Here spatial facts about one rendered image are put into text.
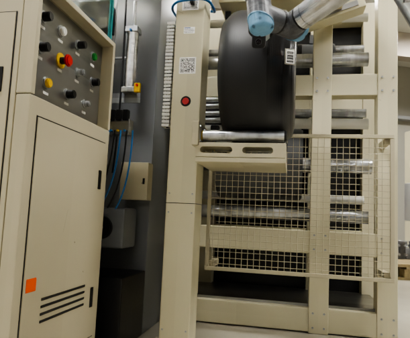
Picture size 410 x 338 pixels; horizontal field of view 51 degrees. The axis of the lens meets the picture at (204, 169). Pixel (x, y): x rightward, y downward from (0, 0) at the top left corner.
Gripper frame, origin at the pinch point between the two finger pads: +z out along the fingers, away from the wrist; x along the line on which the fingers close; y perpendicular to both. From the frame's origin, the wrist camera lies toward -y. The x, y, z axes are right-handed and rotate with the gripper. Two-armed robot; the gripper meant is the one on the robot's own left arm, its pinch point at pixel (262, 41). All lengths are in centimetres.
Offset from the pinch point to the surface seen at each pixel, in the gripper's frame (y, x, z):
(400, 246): -42, -139, 410
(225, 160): -41.5, 14.2, 16.9
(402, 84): 295, -217, 696
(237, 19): 12.8, 10.5, 4.9
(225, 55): -3.8, 14.0, 2.4
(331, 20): 45, -30, 60
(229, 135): -30.7, 13.0, 17.8
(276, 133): -30.1, -5.3, 17.8
